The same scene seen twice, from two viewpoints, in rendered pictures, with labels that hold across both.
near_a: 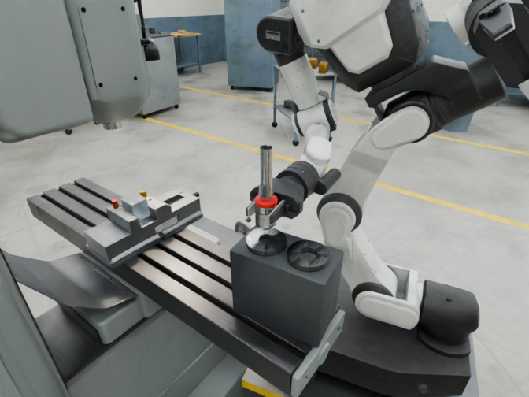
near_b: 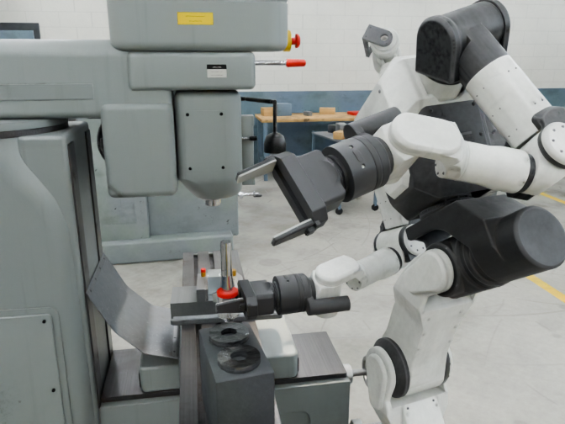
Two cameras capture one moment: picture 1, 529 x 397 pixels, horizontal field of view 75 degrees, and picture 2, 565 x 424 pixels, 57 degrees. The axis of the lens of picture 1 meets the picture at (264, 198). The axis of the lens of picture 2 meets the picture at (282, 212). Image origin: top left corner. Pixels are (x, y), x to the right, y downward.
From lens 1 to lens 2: 82 cm
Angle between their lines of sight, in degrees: 42
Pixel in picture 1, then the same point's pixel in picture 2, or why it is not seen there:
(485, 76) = (504, 231)
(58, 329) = (130, 364)
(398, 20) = not seen: hidden behind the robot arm
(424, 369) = not seen: outside the picture
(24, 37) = (137, 131)
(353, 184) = (402, 333)
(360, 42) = not seen: hidden behind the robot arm
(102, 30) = (200, 129)
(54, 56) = (155, 145)
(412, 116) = (430, 260)
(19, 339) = (70, 335)
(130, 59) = (220, 151)
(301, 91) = (384, 208)
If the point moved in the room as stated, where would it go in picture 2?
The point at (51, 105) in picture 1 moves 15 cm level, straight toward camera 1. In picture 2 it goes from (145, 177) to (117, 190)
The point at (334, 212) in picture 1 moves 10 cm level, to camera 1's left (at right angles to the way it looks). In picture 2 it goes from (373, 359) to (340, 343)
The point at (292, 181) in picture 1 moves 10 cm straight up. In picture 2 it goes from (269, 287) to (269, 244)
